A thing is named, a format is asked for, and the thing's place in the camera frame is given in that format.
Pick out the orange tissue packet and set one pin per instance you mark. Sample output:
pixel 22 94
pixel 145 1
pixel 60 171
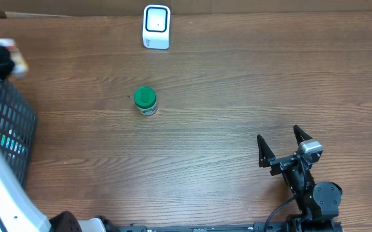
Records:
pixel 21 67

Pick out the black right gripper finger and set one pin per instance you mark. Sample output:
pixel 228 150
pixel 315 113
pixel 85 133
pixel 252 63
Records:
pixel 300 135
pixel 266 156

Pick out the green lid jar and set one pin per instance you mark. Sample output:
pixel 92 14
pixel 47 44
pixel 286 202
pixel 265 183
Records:
pixel 146 100

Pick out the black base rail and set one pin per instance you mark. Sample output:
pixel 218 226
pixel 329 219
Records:
pixel 192 228

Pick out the cardboard back panel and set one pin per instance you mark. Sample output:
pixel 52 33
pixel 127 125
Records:
pixel 36 8

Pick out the white barcode scanner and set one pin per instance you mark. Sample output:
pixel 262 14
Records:
pixel 156 27

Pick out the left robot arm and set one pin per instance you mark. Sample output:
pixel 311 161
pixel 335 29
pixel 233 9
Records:
pixel 17 212

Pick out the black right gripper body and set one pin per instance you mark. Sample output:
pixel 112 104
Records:
pixel 297 178

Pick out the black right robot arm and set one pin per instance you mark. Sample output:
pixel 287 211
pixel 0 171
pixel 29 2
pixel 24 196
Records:
pixel 318 203

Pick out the dark grey plastic basket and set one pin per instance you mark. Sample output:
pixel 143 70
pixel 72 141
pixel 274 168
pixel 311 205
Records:
pixel 18 123

